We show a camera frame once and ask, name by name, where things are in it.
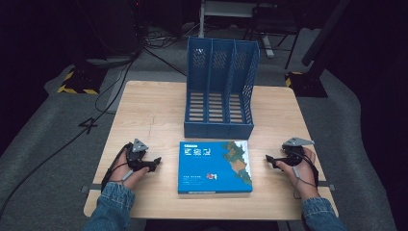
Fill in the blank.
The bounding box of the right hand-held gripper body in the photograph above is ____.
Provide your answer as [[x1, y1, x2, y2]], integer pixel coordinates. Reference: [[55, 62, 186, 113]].
[[281, 137, 316, 167]]

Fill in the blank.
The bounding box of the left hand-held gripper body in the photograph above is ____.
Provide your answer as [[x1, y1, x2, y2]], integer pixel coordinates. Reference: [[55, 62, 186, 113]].
[[126, 138, 150, 172]]

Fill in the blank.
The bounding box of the blue book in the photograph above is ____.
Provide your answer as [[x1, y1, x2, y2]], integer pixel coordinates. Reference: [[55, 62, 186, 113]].
[[177, 140, 254, 195]]

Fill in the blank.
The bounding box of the blue file rack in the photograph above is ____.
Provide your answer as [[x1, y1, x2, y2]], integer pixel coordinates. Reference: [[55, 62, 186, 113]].
[[183, 36, 261, 141]]

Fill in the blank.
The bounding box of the person's left hand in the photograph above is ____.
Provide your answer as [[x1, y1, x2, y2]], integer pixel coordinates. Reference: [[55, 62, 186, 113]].
[[109, 145, 150, 191]]

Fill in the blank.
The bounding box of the person's right hand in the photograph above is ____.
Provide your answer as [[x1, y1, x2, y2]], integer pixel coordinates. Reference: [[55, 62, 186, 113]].
[[275, 146, 321, 201]]

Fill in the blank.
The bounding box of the yellow-black striped stand base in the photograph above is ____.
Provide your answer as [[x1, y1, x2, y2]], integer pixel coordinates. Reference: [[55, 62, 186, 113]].
[[284, 70, 329, 98], [57, 65, 109, 96]]

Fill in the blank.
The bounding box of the black slanted stand pole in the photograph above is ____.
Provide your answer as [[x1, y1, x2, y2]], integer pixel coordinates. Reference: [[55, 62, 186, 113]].
[[301, 0, 354, 78]]

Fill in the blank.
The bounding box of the black computer tower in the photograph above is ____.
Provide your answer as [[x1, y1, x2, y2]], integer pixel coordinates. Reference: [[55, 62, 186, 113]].
[[75, 0, 149, 61]]

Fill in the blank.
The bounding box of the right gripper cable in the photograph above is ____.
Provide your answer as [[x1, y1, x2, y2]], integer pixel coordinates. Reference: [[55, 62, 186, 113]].
[[292, 149, 319, 200]]

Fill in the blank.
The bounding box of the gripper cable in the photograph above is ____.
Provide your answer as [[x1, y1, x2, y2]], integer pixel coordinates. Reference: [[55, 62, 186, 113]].
[[100, 142, 134, 193], [292, 149, 319, 200]]

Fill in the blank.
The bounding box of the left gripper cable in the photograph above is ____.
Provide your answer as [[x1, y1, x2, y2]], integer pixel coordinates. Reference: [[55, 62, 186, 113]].
[[100, 142, 134, 193]]

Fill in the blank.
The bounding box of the metal table bracket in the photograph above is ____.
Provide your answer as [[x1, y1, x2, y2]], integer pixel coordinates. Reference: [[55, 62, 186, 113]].
[[80, 183, 103, 194], [318, 180, 337, 193]]

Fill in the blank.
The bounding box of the black floor cable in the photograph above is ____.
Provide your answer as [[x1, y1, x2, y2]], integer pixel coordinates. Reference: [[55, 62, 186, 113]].
[[0, 47, 142, 219]]

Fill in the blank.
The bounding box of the white metal table frame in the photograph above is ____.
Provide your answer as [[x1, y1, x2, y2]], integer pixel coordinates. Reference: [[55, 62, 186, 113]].
[[197, 0, 279, 60]]

